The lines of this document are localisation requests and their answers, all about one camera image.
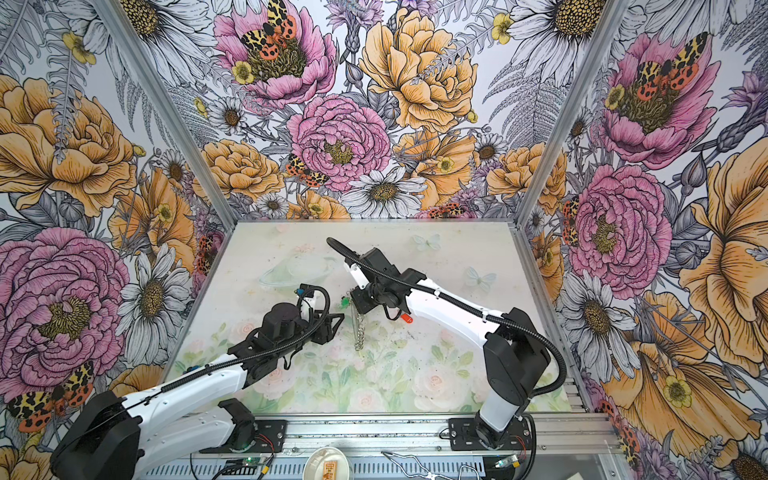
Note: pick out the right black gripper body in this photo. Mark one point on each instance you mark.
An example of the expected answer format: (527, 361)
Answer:
(369, 297)

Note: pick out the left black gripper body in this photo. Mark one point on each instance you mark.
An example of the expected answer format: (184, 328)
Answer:
(304, 329)

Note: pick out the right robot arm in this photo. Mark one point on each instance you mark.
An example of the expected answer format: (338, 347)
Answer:
(520, 363)

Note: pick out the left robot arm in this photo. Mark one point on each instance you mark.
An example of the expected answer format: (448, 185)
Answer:
(121, 437)

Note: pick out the white round dish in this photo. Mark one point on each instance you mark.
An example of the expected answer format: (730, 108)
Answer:
(327, 463)

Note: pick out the green circuit board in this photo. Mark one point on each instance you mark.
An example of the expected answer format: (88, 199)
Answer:
(251, 465)

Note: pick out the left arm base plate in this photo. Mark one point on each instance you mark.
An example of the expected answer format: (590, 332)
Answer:
(262, 436)

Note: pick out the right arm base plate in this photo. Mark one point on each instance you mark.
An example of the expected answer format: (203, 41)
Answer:
(470, 434)

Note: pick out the aluminium front rail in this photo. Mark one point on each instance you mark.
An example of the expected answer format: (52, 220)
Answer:
(362, 435)

